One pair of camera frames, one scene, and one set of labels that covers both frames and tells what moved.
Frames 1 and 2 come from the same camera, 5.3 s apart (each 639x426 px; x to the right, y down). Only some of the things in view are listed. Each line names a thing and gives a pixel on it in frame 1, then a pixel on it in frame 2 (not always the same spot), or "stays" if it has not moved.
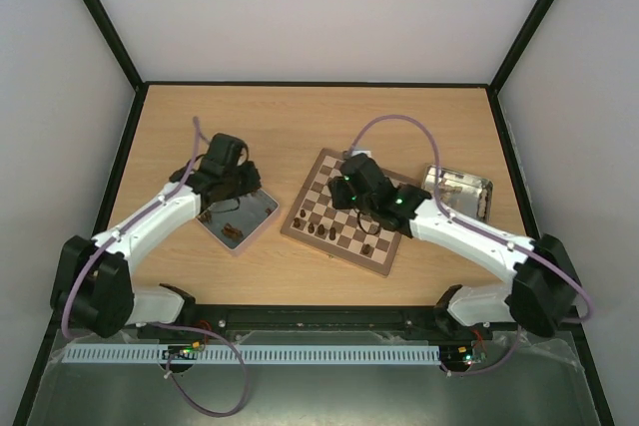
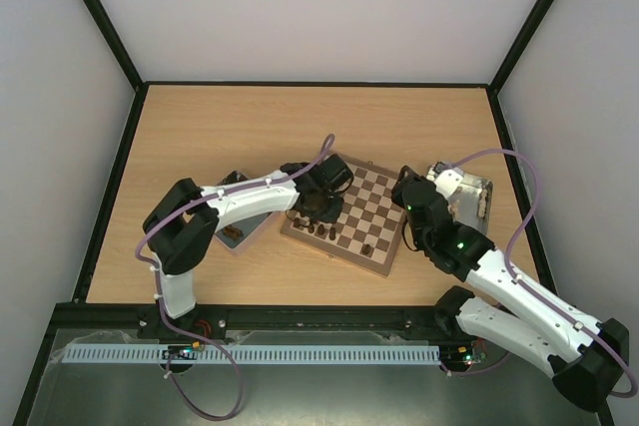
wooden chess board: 316,222 stays
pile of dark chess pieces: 228,228 stays
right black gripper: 337,192 → 404,187
